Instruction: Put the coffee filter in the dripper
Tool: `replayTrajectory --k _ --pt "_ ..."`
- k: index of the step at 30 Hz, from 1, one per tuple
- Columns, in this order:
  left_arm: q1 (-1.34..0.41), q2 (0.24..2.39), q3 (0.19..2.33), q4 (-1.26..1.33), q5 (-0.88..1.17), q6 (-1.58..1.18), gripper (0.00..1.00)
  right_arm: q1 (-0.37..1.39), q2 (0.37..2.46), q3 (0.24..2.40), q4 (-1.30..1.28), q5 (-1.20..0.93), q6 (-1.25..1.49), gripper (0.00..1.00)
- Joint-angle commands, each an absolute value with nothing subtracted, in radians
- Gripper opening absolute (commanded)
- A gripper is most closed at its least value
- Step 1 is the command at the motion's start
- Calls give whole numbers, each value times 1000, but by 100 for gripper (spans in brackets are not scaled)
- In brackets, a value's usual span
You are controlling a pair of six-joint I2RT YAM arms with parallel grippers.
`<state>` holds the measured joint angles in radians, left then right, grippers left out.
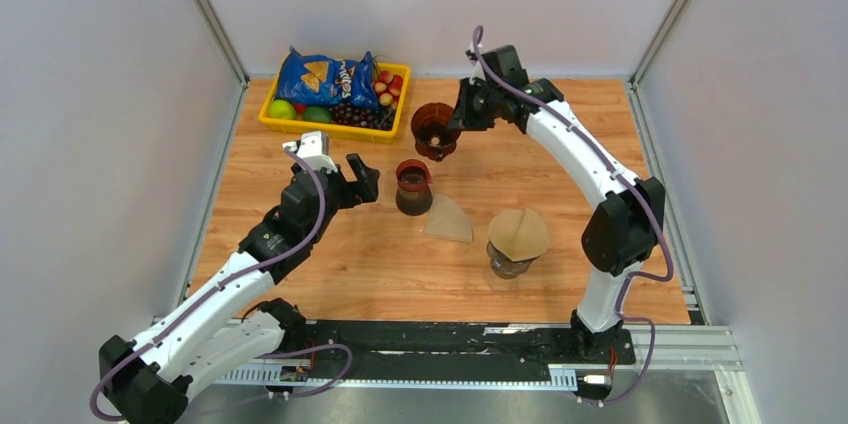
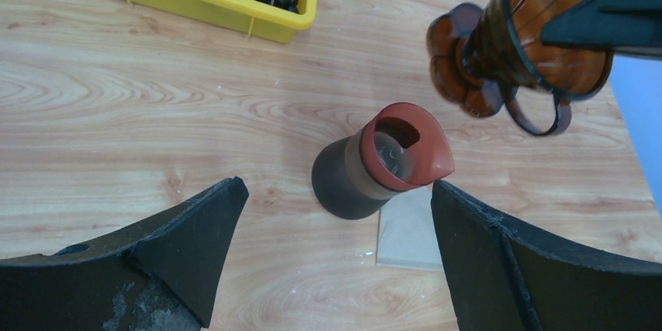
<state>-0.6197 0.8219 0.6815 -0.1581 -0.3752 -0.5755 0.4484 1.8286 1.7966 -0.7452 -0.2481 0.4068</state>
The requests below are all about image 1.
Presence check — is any brown amber dripper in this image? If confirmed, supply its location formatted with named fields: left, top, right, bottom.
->
left=411, top=102, right=461, bottom=162

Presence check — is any paper coffee filter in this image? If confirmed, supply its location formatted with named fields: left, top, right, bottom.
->
left=488, top=208, right=550, bottom=261

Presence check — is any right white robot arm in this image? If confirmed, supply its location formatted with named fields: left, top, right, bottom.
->
left=449, top=43, right=670, bottom=362

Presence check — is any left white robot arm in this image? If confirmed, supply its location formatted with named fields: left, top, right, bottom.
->
left=89, top=153, right=380, bottom=423

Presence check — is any clear glass dripper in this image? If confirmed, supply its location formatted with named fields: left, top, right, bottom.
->
left=486, top=242, right=538, bottom=280

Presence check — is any red rimmed glass server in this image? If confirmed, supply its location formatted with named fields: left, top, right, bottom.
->
left=395, top=159, right=433, bottom=216

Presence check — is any yellow plastic bin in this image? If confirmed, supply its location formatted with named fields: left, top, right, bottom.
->
left=258, top=62, right=412, bottom=144

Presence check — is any dark grape bunch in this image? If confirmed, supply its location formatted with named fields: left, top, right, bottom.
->
left=329, top=103, right=396, bottom=131

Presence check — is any green avocado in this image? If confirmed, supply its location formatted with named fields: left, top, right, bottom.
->
left=301, top=106, right=333, bottom=124

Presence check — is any green lime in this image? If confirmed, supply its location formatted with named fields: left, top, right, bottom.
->
left=267, top=99, right=298, bottom=120

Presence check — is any red apples pile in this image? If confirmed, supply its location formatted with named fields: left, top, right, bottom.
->
left=373, top=70, right=404, bottom=109

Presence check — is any blue chips bag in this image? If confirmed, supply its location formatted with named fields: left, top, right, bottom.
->
left=274, top=47, right=379, bottom=109

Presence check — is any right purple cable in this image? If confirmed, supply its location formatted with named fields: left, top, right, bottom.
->
left=470, top=24, right=676, bottom=407

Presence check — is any purple cable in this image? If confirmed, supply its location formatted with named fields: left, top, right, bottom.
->
left=89, top=145, right=356, bottom=424
left=470, top=24, right=676, bottom=407

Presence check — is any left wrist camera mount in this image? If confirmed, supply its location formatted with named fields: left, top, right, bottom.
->
left=282, top=131, right=338, bottom=173

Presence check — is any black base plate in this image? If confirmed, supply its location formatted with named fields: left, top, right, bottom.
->
left=242, top=299, right=636, bottom=392

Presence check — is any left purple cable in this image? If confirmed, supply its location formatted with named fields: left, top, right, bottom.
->
left=89, top=145, right=356, bottom=424

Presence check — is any aluminium frame rail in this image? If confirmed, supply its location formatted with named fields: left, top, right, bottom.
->
left=117, top=316, right=760, bottom=424

